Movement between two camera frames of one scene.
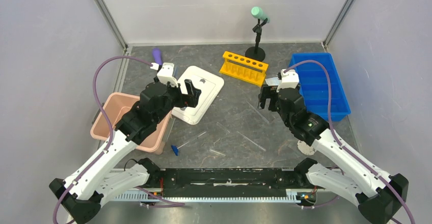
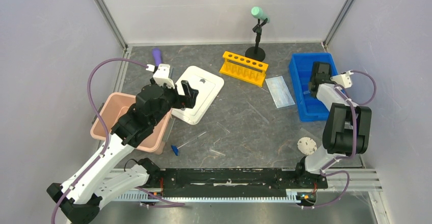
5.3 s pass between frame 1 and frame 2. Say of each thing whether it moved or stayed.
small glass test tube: stayed
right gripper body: moved
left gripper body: stayed
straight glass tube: stayed
